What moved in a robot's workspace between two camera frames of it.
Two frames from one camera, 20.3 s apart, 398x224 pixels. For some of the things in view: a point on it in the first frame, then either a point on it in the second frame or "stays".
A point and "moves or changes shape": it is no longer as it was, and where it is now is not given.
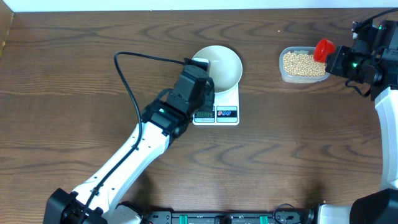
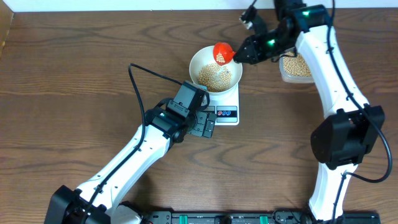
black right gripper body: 352,66 → 266,47
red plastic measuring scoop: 323,48 moves or changes shape
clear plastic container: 297,65 stays
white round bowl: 226,68 stays
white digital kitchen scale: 226,111 stays
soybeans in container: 302,65 stays
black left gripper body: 203,101 → 197,128
